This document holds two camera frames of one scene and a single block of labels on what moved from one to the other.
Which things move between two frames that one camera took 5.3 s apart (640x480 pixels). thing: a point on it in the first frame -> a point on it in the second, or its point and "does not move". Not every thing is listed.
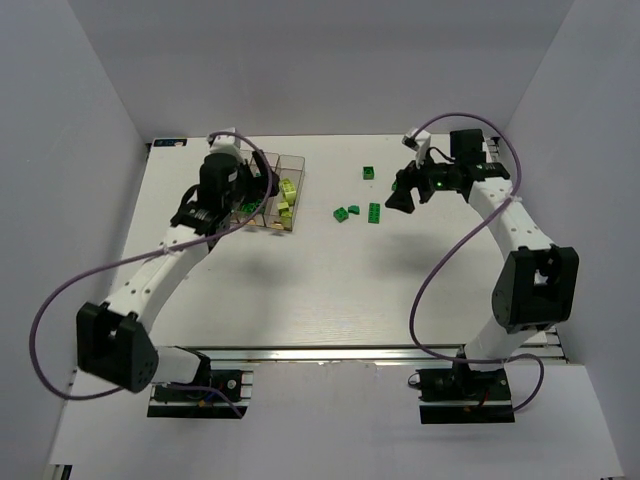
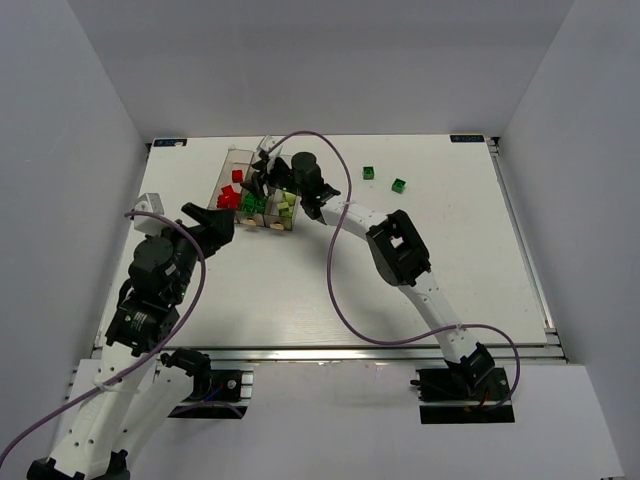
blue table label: (170, 142) does not move
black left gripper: (257, 176) -> (201, 231)
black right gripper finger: (411, 177) -> (256, 184)
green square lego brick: (368, 173) does not move
